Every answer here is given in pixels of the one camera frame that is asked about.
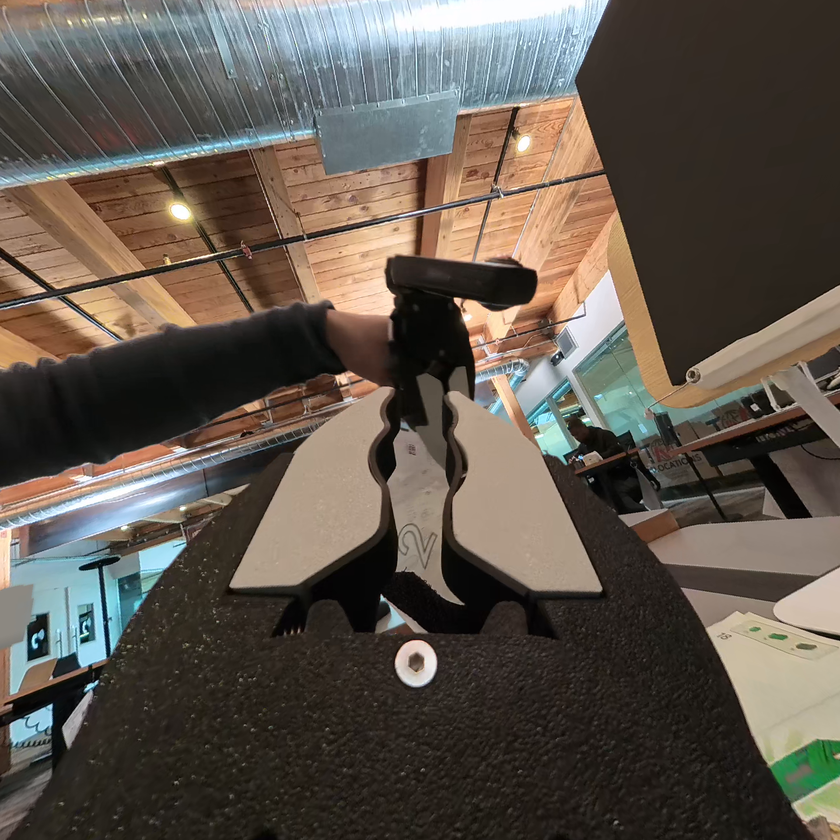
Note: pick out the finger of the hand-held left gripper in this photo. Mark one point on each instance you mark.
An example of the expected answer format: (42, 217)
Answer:
(436, 400)

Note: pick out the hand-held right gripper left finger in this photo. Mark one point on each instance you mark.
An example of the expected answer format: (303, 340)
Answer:
(315, 512)

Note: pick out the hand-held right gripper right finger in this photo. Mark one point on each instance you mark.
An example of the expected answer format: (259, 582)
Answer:
(518, 518)

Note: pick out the white paper bag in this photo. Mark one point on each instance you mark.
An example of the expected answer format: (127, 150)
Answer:
(413, 499)

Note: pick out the long office desk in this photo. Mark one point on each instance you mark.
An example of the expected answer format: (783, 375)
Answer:
(787, 436)

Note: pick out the person's left hand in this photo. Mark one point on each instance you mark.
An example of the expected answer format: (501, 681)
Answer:
(361, 344)

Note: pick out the wood-edged grey table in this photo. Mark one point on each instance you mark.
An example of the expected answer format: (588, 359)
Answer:
(656, 525)

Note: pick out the black ceiling pipe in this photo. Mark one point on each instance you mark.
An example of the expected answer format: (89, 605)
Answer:
(328, 232)

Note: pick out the black panel on white stand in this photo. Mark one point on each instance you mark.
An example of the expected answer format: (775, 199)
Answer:
(722, 164)

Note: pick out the pale green instruction booklet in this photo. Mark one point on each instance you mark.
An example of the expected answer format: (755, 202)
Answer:
(768, 695)

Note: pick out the grey wall speaker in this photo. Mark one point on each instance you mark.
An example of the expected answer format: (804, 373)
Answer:
(564, 341)

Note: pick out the large silver duct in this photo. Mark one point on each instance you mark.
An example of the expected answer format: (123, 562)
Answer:
(197, 65)

